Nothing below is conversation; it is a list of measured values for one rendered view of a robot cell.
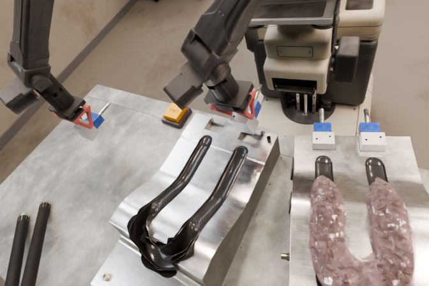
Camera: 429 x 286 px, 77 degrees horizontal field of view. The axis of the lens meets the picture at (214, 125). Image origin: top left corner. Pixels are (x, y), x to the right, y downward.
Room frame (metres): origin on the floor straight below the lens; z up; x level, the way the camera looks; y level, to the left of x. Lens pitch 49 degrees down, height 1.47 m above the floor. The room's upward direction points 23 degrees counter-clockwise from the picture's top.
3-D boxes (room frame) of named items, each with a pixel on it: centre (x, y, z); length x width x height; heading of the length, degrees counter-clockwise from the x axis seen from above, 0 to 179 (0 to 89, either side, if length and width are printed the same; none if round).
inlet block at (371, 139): (0.32, -0.35, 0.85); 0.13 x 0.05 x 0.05; 150
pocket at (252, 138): (0.42, -0.08, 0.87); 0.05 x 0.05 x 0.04; 43
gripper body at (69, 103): (0.67, 0.36, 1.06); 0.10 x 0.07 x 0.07; 44
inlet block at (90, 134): (0.69, 0.34, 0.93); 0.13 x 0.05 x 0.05; 134
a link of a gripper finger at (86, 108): (0.66, 0.36, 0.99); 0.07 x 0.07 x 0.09; 44
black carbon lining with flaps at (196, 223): (0.32, 0.11, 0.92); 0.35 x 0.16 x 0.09; 133
